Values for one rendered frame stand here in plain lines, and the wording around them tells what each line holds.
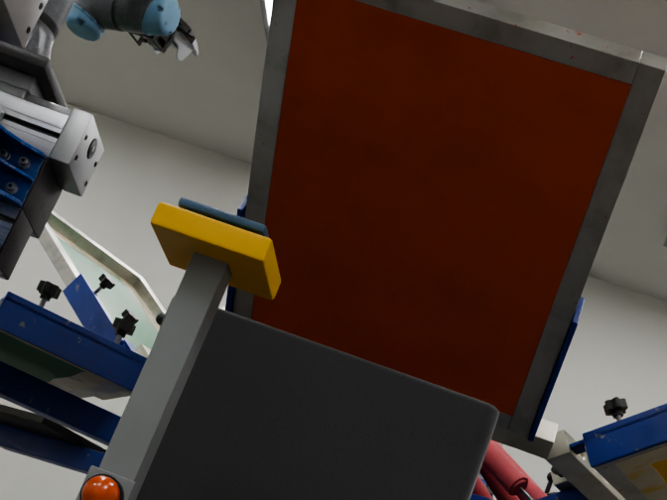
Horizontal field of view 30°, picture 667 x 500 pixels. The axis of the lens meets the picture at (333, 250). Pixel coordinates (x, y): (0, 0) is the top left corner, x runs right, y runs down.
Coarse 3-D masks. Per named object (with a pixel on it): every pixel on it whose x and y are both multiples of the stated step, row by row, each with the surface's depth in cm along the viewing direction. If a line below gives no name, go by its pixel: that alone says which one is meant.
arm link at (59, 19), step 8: (48, 0) 199; (56, 0) 200; (64, 0) 201; (72, 0) 204; (48, 8) 199; (56, 8) 200; (64, 8) 202; (56, 16) 200; (64, 16) 203; (56, 24) 201
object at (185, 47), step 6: (174, 36) 257; (180, 36) 258; (180, 42) 258; (186, 42) 259; (180, 48) 259; (186, 48) 260; (192, 48) 261; (198, 48) 262; (180, 54) 259; (186, 54) 260; (198, 54) 264; (180, 60) 259
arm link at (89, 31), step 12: (84, 0) 233; (96, 0) 232; (108, 0) 231; (72, 12) 233; (84, 12) 232; (96, 12) 232; (108, 12) 231; (72, 24) 233; (84, 24) 232; (96, 24) 233; (108, 24) 232; (84, 36) 236; (96, 36) 234
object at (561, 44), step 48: (288, 0) 187; (384, 0) 182; (432, 0) 179; (288, 48) 192; (528, 48) 179; (576, 48) 176; (624, 48) 177; (624, 144) 183; (576, 240) 196; (576, 288) 201; (528, 384) 217; (528, 432) 224
